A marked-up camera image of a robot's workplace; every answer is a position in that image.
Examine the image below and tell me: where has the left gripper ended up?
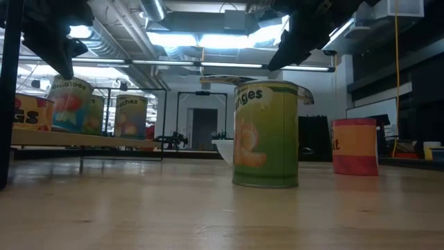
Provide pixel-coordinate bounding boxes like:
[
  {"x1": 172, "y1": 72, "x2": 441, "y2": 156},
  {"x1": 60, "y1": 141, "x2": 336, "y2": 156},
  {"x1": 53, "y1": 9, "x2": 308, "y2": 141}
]
[{"x1": 21, "y1": 0, "x2": 95, "y2": 81}]

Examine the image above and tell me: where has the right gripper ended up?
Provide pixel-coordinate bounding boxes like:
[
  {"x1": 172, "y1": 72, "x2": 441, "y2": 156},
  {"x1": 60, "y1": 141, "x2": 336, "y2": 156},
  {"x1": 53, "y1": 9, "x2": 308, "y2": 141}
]
[{"x1": 266, "y1": 0, "x2": 381, "y2": 72}]

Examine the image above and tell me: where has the blue green tomatoes can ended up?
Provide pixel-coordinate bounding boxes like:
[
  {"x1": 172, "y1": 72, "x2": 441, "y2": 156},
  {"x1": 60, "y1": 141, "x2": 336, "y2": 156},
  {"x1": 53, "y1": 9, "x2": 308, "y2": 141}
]
[{"x1": 47, "y1": 74, "x2": 95, "y2": 135}]

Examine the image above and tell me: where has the green pears can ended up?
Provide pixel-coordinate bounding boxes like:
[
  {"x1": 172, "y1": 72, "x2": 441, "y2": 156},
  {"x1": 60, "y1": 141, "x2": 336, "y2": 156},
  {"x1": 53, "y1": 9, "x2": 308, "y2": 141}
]
[{"x1": 82, "y1": 94, "x2": 106, "y2": 137}]

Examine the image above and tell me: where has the blue yellow peaches can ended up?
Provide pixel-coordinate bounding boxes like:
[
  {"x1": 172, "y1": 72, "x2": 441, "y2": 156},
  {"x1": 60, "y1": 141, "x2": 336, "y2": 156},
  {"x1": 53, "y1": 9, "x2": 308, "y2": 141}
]
[{"x1": 114, "y1": 94, "x2": 149, "y2": 141}]

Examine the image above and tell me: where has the green oranges can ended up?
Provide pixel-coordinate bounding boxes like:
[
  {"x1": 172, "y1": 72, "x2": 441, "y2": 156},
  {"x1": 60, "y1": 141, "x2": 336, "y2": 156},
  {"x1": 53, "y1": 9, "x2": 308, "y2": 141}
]
[{"x1": 231, "y1": 79, "x2": 300, "y2": 190}]

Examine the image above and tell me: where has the red orange mixed fruit can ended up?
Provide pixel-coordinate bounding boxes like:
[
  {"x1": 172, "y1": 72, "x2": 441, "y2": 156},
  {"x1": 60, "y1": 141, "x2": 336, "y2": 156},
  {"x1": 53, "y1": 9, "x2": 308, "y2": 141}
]
[{"x1": 330, "y1": 117, "x2": 379, "y2": 177}]

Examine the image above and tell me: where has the black cabinet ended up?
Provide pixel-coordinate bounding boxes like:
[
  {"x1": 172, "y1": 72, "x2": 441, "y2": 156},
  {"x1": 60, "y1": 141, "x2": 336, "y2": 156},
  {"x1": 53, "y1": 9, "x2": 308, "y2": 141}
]
[{"x1": 298, "y1": 115, "x2": 333, "y2": 163}]

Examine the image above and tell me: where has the whiteboard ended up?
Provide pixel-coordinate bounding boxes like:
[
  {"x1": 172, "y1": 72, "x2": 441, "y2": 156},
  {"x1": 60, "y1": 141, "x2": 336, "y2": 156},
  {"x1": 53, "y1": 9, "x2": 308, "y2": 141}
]
[{"x1": 345, "y1": 97, "x2": 399, "y2": 140}]

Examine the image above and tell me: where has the white ceiling unit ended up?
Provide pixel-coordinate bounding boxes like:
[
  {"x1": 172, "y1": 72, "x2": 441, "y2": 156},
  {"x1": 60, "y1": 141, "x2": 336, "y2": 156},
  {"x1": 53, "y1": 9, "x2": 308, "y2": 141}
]
[{"x1": 353, "y1": 0, "x2": 426, "y2": 20}]

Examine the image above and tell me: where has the black cart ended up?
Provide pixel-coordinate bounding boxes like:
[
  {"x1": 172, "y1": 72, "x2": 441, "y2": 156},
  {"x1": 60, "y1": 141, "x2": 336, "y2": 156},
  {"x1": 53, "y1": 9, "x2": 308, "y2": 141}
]
[{"x1": 376, "y1": 113, "x2": 393, "y2": 157}]

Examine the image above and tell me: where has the yellow container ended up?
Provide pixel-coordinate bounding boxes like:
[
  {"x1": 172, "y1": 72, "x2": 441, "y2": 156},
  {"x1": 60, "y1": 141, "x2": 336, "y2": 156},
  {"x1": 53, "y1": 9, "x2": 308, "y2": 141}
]
[{"x1": 422, "y1": 141, "x2": 441, "y2": 160}]

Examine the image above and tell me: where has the blue container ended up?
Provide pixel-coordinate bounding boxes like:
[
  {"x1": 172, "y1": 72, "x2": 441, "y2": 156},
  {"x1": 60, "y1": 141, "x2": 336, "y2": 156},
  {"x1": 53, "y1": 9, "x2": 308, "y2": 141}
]
[{"x1": 429, "y1": 147, "x2": 444, "y2": 162}]

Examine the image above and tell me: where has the black aluminium table frame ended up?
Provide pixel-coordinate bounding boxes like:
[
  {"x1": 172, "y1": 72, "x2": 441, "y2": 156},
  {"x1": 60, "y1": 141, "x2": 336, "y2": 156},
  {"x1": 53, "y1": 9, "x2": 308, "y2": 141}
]
[{"x1": 0, "y1": 0, "x2": 25, "y2": 191}]

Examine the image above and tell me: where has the wooden shelf black metal frame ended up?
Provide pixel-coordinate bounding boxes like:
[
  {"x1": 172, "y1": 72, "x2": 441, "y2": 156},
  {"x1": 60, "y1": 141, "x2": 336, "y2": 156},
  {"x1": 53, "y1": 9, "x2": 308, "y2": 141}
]
[{"x1": 10, "y1": 87, "x2": 168, "y2": 175}]

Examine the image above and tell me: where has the silver ceiling duct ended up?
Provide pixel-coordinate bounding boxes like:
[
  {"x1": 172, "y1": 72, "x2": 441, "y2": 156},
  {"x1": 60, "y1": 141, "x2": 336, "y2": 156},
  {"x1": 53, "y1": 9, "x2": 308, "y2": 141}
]
[{"x1": 139, "y1": 0, "x2": 168, "y2": 22}]

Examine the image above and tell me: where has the black doorway frame rig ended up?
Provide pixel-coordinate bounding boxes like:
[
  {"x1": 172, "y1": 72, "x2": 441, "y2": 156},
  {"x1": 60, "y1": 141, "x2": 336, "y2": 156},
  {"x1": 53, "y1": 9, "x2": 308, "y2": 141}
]
[{"x1": 176, "y1": 90, "x2": 229, "y2": 151}]

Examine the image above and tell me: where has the yellow cable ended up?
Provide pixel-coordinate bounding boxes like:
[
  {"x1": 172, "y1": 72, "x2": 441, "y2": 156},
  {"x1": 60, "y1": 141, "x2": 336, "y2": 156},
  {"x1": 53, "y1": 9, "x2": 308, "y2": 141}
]
[{"x1": 391, "y1": 0, "x2": 400, "y2": 158}]

